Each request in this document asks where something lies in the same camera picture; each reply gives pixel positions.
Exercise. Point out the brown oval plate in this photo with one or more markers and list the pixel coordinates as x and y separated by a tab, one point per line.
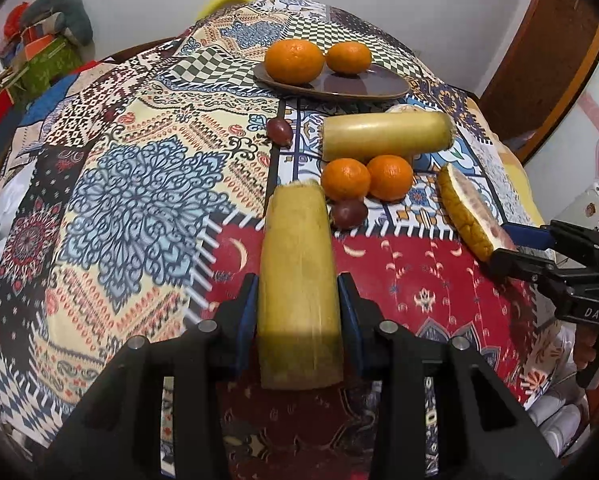
359	87

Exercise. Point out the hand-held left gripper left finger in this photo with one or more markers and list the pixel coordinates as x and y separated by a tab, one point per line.
247	320

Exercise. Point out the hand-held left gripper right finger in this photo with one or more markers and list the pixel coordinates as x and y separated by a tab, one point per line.
349	320

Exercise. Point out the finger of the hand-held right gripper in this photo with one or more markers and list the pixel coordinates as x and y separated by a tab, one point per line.
517	264
527	236

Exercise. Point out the dark red plum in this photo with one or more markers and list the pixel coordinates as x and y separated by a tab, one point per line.
349	215
279	130

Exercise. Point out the green patterned box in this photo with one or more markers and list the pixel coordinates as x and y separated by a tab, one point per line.
47	72

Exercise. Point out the white device with stickers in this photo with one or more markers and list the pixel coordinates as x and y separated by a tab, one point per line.
582	207

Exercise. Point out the large orange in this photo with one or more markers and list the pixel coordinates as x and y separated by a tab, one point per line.
294	61

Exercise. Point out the small orange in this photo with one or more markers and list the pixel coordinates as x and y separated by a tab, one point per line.
348	57

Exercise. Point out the orange box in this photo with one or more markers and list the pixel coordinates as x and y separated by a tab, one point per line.
38	49

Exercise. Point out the patterned patchwork blanket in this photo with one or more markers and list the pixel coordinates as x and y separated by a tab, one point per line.
129	185

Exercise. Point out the long yellow sugarcane piece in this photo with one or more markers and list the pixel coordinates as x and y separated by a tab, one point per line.
299	285

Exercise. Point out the red plastic bag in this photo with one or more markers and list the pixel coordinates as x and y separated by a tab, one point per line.
15	19

